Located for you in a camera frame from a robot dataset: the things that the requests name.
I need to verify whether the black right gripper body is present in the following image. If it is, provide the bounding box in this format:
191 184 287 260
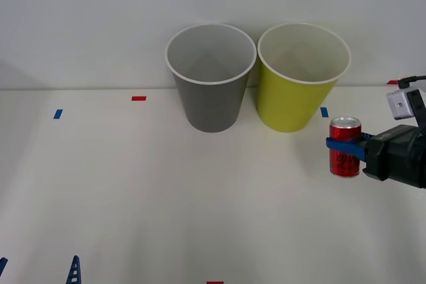
362 124 426 189

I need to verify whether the red drink can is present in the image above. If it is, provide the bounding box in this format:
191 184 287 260
328 116 363 178

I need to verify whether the yellow-green plastic waste bin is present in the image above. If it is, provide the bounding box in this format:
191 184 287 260
256 22 352 134

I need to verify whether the grey plastic waste bin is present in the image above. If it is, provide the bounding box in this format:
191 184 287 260
164 23 258 134

